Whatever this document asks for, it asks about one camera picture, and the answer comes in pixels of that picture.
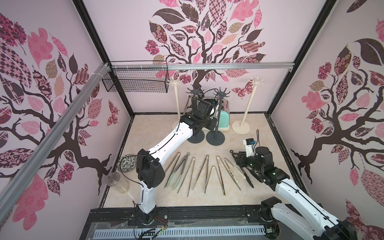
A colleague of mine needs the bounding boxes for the black nylon tongs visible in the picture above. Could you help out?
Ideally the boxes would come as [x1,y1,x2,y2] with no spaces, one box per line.
[235,152,264,188]

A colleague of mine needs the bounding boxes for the grey utensil rack stand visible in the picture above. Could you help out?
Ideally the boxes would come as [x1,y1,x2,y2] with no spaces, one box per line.
[187,86,205,144]

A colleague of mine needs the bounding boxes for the grey utensil rack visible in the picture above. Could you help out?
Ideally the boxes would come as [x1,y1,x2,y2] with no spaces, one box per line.
[206,88,231,146]

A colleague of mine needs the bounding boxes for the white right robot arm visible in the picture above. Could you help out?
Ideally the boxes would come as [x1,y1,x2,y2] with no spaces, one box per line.
[230,147,358,240]

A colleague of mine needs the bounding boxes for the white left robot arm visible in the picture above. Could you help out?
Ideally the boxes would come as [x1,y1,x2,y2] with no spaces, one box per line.
[136,100,218,225]

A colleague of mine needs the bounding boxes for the steel tongs right centre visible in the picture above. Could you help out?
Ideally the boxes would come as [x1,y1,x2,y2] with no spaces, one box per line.
[215,155,242,192]

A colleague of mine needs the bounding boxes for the short steel tongs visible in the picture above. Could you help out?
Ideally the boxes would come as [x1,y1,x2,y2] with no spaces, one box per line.
[204,166,226,196]

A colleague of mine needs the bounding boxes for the cream utensil rack right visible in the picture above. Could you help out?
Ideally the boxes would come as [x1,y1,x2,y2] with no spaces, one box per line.
[232,78,265,135]

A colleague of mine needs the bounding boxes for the cream utensil rack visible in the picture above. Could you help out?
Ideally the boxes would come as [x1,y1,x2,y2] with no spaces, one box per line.
[232,78,265,135]
[169,78,182,129]

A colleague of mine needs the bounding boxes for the slim steel tongs centre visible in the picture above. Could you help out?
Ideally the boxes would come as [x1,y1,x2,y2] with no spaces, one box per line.
[191,154,210,191]

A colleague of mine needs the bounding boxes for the cream utensil rack left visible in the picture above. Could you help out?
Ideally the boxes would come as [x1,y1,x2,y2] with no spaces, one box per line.
[169,78,182,129]

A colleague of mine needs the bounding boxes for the long steel tongs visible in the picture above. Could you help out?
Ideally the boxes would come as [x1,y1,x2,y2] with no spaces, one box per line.
[176,156,196,198]

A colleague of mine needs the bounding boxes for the green silicone tip tongs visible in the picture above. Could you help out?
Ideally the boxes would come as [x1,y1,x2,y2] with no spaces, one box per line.
[165,152,190,188]

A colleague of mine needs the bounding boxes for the mint green toaster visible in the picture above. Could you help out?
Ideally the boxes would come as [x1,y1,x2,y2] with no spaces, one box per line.
[204,97,230,132]

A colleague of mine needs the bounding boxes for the clear glass lid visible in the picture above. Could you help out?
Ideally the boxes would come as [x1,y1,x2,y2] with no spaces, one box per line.
[106,172,130,194]

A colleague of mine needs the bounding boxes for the white handled tongs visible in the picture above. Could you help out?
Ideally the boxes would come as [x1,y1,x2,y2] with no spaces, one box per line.
[224,158,246,184]

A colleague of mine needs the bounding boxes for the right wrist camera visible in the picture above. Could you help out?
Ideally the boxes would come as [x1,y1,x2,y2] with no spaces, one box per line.
[243,138,256,157]

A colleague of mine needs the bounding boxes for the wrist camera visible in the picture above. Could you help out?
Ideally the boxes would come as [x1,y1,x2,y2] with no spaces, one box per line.
[243,138,256,157]
[209,104,218,119]

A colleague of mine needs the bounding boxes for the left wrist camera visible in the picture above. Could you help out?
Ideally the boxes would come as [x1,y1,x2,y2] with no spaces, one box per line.
[209,104,218,119]

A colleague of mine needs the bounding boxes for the black wire basket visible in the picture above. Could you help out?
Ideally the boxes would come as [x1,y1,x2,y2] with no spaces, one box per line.
[103,60,170,93]

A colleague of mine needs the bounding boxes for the aluminium frame rail back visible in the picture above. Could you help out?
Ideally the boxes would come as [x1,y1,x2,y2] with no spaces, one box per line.
[112,62,295,71]

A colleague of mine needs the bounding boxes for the aluminium frame rail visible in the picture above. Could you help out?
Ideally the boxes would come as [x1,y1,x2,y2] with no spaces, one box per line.
[1,63,110,222]
[112,62,295,71]

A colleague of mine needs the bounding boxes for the white cable duct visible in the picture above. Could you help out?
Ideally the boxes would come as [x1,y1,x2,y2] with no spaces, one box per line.
[91,226,266,240]

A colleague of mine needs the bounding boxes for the aluminium frame rail left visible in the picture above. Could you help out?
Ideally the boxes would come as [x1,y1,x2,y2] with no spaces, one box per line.
[1,63,110,222]

